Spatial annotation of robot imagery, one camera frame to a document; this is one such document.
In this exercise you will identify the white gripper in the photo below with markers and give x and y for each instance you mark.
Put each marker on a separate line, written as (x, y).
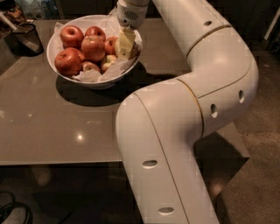
(130, 16)

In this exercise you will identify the yellow green apple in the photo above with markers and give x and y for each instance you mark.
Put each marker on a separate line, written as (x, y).
(125, 49)

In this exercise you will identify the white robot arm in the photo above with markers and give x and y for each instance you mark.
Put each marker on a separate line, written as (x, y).
(158, 125)

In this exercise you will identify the red apple right centre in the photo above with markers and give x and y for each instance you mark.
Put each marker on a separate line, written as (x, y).
(110, 45)

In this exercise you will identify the red apple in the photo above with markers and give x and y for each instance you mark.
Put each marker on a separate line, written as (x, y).
(97, 31)
(71, 36)
(110, 45)
(93, 48)
(69, 61)

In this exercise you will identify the pale apple under pile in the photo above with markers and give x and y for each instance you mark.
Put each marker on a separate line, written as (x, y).
(106, 62)

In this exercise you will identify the red apple back centre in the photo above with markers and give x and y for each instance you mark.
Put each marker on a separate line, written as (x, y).
(97, 31)

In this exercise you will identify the white ceramic bowl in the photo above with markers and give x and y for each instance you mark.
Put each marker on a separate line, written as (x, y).
(93, 79)

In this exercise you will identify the small apple front centre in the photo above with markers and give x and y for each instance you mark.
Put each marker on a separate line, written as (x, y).
(88, 65)

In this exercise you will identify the red apple back left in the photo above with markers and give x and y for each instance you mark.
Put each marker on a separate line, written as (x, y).
(71, 36)

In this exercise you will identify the red apple front left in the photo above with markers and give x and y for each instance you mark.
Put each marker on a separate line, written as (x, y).
(69, 61)

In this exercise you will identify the white tissue paper liner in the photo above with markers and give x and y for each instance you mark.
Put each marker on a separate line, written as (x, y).
(94, 51)

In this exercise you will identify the black mesh pen cup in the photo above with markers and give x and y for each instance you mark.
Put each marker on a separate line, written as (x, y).
(27, 41)

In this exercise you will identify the cluttered items back left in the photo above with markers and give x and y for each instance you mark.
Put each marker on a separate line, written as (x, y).
(26, 11)

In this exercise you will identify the dark cabinet row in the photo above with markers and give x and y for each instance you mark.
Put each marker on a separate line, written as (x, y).
(255, 20)

